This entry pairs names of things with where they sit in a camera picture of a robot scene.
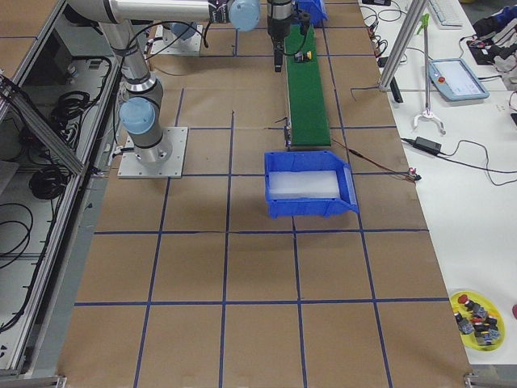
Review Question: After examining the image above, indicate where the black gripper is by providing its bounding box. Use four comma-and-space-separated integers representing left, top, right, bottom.
267, 0, 292, 72

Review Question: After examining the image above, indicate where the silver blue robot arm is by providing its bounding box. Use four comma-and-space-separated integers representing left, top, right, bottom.
69, 1, 261, 163

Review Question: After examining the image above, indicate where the blue far bin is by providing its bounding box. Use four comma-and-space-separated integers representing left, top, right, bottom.
295, 0, 328, 27

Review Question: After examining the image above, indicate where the green conveyor belt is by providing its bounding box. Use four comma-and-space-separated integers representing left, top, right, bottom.
285, 25, 331, 147

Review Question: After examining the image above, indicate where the black bar tool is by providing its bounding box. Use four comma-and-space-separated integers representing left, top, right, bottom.
389, 78, 404, 103

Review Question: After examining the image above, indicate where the blue plastic bin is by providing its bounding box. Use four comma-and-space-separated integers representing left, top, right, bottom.
264, 150, 359, 218

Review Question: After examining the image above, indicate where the white foam pad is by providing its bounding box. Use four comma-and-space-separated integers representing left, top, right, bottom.
267, 171, 340, 200

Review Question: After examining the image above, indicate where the grabber reaching tool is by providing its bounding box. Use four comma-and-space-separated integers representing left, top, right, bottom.
413, 13, 446, 135

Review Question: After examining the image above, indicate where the black power adapter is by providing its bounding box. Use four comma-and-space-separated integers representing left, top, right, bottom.
414, 137, 441, 155

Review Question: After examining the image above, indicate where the teach pendant tablet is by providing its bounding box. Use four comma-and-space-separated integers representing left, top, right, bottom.
428, 58, 490, 101

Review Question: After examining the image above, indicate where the white keyboard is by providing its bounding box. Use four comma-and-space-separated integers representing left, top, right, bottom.
427, 0, 463, 30

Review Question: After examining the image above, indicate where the yellow plate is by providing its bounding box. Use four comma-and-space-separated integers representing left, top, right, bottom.
449, 290, 506, 352

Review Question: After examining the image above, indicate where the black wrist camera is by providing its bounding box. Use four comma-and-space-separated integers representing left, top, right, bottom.
295, 10, 311, 36

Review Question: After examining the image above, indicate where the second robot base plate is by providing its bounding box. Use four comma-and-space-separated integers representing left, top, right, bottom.
148, 23, 203, 57

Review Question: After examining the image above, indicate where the aluminium frame post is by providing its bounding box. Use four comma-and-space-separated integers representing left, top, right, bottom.
378, 0, 428, 91

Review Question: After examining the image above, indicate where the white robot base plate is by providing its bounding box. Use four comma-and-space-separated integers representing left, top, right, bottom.
118, 127, 188, 179

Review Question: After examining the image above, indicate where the red black wire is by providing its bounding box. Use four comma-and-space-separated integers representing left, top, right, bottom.
330, 138, 421, 182

